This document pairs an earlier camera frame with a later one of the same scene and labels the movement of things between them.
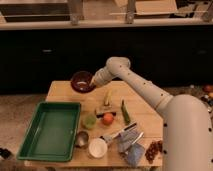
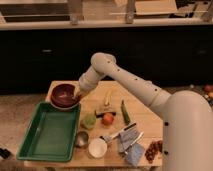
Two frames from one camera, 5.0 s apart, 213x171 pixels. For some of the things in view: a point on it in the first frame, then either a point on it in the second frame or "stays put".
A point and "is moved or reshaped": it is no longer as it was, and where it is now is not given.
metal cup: x=82 y=138 stays put
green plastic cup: x=90 y=122 stays put
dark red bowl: x=81 y=81 is moved or reshaped
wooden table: x=115 y=125 stays put
